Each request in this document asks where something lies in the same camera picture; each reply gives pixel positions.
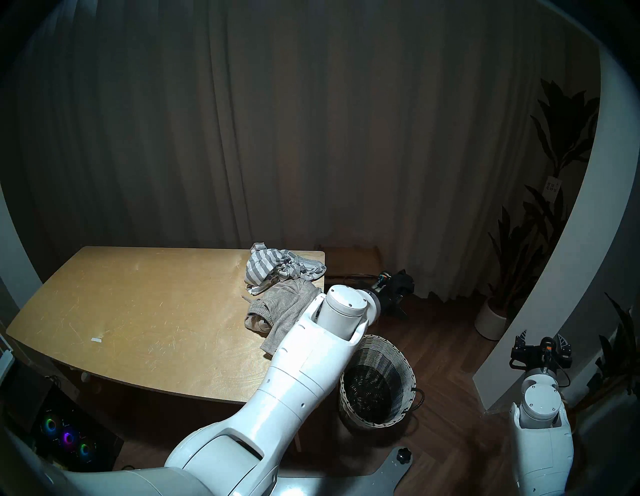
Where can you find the small wooden nightstand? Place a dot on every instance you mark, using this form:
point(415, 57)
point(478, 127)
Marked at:
point(350, 260)

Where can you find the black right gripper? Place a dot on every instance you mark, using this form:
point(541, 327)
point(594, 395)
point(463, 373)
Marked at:
point(535, 357)

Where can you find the white wicker laundry hamper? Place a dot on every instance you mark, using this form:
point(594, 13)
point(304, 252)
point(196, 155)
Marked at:
point(375, 360)

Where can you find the long pleated curtain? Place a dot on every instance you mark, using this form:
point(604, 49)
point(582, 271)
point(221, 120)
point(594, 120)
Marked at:
point(275, 125)

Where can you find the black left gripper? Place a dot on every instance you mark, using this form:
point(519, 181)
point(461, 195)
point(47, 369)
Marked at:
point(395, 290)

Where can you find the black base knob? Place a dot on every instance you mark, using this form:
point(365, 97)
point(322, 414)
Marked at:
point(403, 455)

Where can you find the grey white striped garment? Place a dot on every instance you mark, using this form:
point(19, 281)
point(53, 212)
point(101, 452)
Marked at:
point(270, 265)

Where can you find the white plant tag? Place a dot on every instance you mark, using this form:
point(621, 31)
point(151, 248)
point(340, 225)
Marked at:
point(552, 184)

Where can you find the light wooden table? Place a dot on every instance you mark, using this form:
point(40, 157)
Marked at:
point(150, 310)

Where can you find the tall leafy houseplant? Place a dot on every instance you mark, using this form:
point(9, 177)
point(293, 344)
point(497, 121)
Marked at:
point(565, 135)

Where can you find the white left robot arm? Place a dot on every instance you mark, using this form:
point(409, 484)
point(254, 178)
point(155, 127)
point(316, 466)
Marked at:
point(290, 380)

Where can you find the small leafy houseplant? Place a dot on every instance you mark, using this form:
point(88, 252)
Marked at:
point(620, 350)

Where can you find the computer case with RGB fans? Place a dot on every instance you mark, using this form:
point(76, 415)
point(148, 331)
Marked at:
point(70, 435)

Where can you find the grey knit garment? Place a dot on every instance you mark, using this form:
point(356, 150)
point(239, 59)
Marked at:
point(285, 305)

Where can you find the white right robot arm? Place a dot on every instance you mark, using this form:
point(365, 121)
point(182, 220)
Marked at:
point(542, 430)

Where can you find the round white plant pot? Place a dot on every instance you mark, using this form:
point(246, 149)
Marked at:
point(489, 322)

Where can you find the grey metal robot base plate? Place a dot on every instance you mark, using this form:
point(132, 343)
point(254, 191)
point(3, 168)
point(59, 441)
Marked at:
point(350, 482)

